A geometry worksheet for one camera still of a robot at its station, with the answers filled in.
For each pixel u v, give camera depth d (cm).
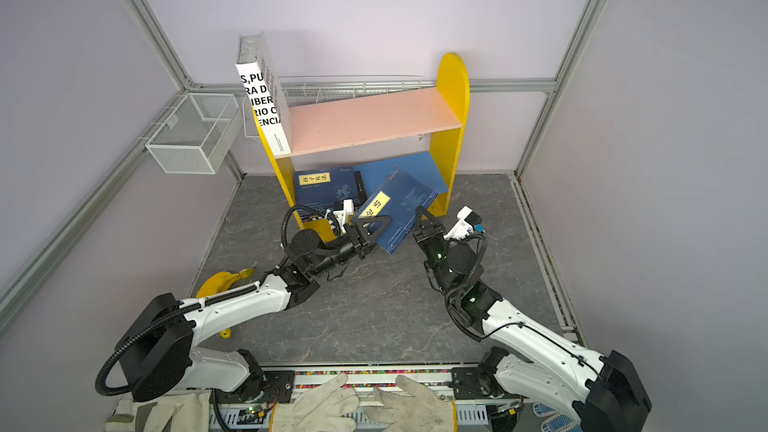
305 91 94
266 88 57
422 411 71
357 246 62
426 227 64
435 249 62
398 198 71
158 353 42
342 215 69
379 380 76
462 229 63
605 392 41
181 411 69
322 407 71
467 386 73
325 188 90
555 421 69
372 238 64
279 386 74
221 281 88
